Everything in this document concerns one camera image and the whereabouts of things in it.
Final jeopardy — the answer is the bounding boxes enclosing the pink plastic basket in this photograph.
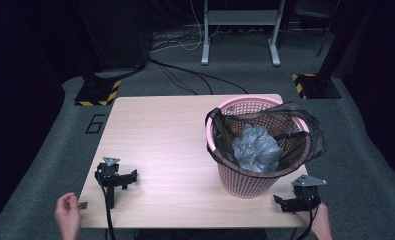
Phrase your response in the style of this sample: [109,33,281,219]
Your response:
[205,95,310,200]

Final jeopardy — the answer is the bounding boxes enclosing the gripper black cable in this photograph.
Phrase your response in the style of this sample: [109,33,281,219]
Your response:
[294,199,320,240]
[95,173,117,240]

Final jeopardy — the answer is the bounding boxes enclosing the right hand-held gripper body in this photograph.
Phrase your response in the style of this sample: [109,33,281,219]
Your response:
[291,174,328,213]

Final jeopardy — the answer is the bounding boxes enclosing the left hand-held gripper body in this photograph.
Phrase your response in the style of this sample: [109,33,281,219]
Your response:
[94,156,121,210]

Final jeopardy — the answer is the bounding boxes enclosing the person's left hand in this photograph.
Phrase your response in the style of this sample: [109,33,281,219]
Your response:
[53,192,83,240]

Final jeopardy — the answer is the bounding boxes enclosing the white metal stand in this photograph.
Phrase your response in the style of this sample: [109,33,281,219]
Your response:
[200,0,287,67]

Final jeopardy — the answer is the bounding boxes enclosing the person's right hand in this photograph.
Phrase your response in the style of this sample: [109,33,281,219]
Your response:
[297,202,335,240]

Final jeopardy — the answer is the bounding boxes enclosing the black stand with striped base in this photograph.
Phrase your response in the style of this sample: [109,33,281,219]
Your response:
[72,0,123,107]
[291,0,378,101]

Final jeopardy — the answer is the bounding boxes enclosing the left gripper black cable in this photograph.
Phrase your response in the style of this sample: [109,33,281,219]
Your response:
[95,173,117,240]

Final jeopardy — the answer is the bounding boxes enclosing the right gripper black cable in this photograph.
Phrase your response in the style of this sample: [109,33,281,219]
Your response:
[294,199,320,240]

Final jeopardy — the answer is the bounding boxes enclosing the crumpled grey plastic bag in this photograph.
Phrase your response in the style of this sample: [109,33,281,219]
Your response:
[231,123,285,174]

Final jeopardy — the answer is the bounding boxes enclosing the black curtain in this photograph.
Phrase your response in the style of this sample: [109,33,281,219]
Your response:
[0,0,86,231]

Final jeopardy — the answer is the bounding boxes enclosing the white floor cables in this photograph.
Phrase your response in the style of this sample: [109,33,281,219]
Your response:
[148,0,223,54]

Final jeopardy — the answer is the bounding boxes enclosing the black trash bag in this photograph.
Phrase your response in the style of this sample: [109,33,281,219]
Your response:
[204,101,328,179]

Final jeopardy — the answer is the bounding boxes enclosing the black floor cable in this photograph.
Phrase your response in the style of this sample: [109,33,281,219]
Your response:
[147,56,250,96]

